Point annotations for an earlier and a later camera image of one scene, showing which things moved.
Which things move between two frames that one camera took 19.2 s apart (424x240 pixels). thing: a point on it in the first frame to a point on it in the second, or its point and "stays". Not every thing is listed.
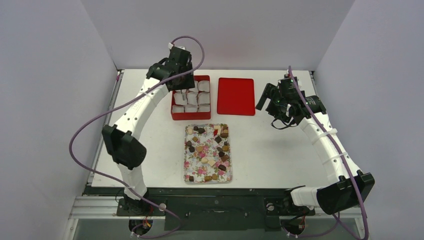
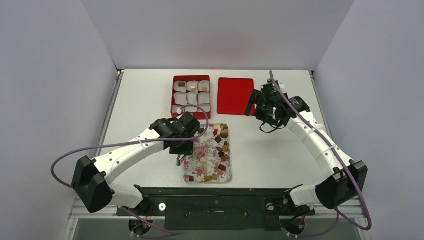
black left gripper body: [186, 82] to [184, 148]
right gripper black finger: [266, 94] to [255, 94]
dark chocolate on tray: [222, 167] stays
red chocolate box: [197, 105] stays
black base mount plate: [220, 209] stays
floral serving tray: [207, 154] stays
